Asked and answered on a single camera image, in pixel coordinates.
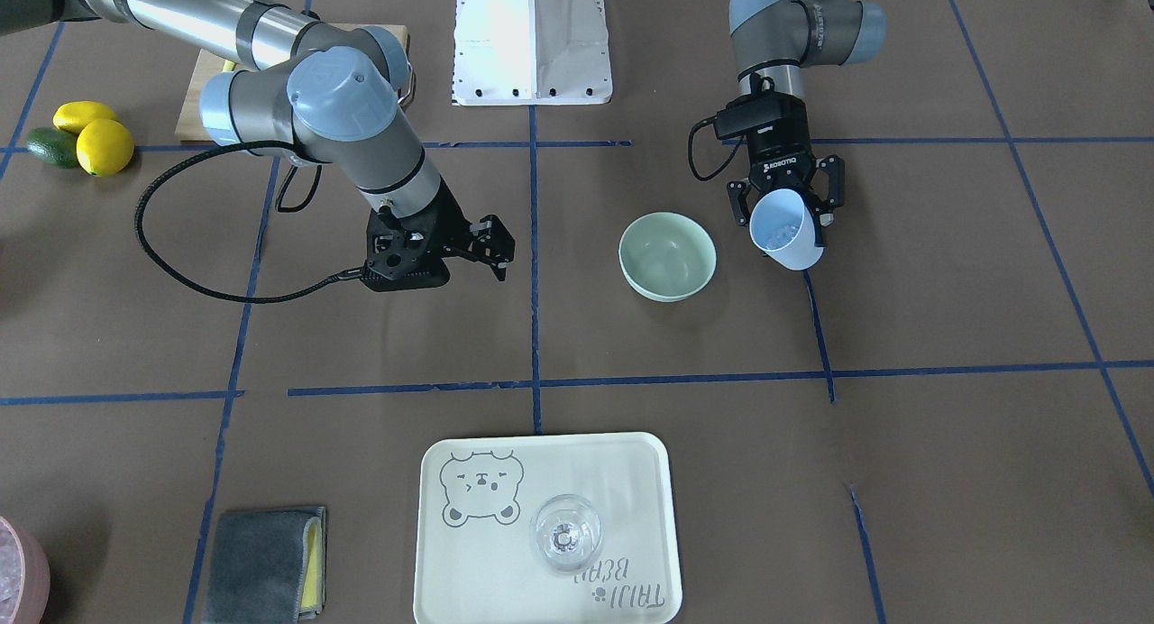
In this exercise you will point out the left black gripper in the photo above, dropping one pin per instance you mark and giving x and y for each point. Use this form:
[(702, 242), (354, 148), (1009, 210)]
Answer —
[(783, 145)]

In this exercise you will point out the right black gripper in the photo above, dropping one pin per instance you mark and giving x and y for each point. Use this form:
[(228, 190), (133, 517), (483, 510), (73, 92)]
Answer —
[(448, 221)]

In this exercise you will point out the light blue plastic cup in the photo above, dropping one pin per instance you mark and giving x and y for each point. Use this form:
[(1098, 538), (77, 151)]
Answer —
[(782, 227)]

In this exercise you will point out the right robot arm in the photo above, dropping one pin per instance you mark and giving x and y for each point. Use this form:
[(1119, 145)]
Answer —
[(319, 95)]

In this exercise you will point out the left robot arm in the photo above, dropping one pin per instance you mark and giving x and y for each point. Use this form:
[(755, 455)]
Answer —
[(773, 41)]

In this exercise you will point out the green ceramic bowl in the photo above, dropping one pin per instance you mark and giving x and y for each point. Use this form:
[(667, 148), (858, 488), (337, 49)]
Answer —
[(666, 257)]

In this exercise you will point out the pink bowl with ice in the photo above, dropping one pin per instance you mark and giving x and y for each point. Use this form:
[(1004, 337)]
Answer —
[(25, 575)]

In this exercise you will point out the clear wine glass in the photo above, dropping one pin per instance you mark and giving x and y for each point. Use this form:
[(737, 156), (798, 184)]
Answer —
[(568, 533)]

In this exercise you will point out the cream serving tray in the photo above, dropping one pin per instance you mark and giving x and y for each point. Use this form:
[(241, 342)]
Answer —
[(475, 558)]

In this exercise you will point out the wooden cutting board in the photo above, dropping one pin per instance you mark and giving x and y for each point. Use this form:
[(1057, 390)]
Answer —
[(189, 128)]

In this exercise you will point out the grey folded cloth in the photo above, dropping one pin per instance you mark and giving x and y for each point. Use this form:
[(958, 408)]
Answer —
[(268, 566)]

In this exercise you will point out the yellow lemon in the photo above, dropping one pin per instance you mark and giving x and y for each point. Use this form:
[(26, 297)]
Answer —
[(73, 117), (104, 147)]

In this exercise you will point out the green lime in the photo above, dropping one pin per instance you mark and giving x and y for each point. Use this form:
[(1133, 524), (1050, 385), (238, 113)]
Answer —
[(53, 146)]

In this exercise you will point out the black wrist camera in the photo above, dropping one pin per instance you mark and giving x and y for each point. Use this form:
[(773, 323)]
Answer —
[(748, 113)]

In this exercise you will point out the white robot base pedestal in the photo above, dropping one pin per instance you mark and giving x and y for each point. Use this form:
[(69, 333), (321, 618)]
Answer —
[(531, 53)]

